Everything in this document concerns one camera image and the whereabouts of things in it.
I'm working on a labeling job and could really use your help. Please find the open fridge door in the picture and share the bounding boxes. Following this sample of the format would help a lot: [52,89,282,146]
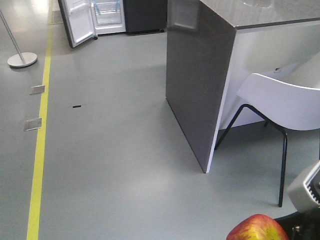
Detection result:
[58,0,98,49]

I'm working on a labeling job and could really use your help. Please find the red yellow apple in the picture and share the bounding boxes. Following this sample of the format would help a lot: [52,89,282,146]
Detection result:
[226,214,290,240]

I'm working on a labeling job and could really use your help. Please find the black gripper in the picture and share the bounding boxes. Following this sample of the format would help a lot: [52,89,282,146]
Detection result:
[274,208,320,240]

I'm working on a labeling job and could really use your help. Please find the white chair black legs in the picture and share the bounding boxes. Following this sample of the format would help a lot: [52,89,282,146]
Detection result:
[215,73,320,207]

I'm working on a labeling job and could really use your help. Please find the silver sign stand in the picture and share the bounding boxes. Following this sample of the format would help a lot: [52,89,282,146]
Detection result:
[0,11,38,68]

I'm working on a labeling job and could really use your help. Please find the silver floor plate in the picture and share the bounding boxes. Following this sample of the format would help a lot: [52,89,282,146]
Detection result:
[23,117,42,132]
[30,85,46,95]

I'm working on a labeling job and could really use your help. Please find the silver floor plate lower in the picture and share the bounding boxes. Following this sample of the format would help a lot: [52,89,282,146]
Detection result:
[23,117,42,132]

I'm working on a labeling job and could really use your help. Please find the dark grey fridge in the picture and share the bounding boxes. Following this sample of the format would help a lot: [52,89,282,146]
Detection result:
[92,0,168,37]

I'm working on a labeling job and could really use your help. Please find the dark speckled kitchen counter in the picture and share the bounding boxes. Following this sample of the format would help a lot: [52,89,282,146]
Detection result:
[165,0,320,173]

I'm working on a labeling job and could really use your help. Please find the silver floor plate upper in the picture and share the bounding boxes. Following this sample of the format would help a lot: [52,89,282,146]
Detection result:
[30,85,46,95]

